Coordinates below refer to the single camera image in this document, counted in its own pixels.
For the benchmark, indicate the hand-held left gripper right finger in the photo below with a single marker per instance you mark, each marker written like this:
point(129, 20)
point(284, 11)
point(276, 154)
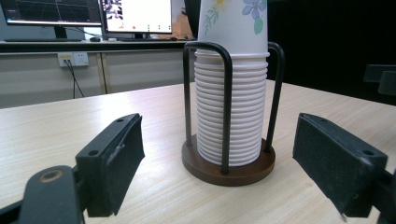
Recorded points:
point(333, 161)

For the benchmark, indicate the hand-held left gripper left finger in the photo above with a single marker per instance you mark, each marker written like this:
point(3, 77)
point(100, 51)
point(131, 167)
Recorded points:
point(109, 161)

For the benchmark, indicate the stack of white paper cups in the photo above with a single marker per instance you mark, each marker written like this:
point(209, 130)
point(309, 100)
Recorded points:
point(244, 93)

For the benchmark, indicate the grey chair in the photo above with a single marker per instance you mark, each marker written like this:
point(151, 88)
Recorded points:
point(381, 79)

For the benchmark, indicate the grey office desk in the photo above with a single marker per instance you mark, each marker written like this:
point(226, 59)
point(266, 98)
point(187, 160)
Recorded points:
point(140, 68)

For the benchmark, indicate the black computer mouse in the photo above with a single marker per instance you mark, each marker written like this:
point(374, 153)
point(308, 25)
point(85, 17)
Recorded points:
point(95, 39)

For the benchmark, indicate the black keyboard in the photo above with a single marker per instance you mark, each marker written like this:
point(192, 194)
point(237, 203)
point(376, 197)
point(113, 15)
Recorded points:
point(146, 39)
point(40, 40)

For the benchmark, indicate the white screen monitor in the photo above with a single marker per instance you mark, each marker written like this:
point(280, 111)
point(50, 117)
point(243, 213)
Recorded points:
point(140, 15)

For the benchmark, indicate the brown cardboard box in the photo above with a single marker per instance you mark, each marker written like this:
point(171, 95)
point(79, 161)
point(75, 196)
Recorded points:
point(183, 28)

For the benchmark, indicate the dark screen monitor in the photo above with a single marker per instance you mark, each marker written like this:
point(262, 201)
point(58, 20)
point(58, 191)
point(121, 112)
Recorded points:
point(49, 11)

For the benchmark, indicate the white wall socket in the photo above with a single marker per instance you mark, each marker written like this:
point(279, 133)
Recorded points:
point(77, 59)

